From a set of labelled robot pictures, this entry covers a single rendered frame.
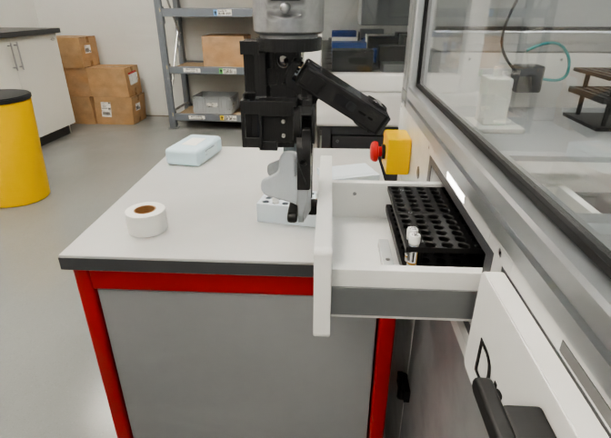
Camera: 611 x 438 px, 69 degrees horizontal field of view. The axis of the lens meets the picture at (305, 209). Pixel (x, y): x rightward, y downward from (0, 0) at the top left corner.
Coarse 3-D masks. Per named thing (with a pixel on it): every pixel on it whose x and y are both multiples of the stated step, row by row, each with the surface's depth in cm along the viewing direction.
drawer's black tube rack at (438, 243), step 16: (416, 192) 62; (432, 192) 62; (416, 208) 57; (432, 208) 57; (448, 208) 57; (416, 224) 52; (432, 224) 52; (448, 224) 52; (464, 224) 52; (400, 240) 55; (432, 240) 50; (448, 240) 50; (464, 240) 50; (400, 256) 51; (432, 256) 51; (448, 256) 51; (464, 256) 51; (480, 256) 51
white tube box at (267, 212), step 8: (264, 200) 84; (280, 200) 84; (256, 208) 83; (264, 208) 83; (272, 208) 82; (280, 208) 82; (264, 216) 84; (272, 216) 83; (280, 216) 83; (312, 216) 81; (296, 224) 83; (304, 224) 82; (312, 224) 82
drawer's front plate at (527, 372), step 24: (480, 288) 39; (504, 288) 36; (480, 312) 39; (504, 312) 34; (528, 312) 33; (480, 336) 39; (504, 336) 34; (528, 336) 31; (480, 360) 39; (504, 360) 34; (528, 360) 30; (552, 360) 29; (504, 384) 34; (528, 384) 30; (552, 384) 27; (552, 408) 26; (576, 408) 25; (576, 432) 24; (600, 432) 24
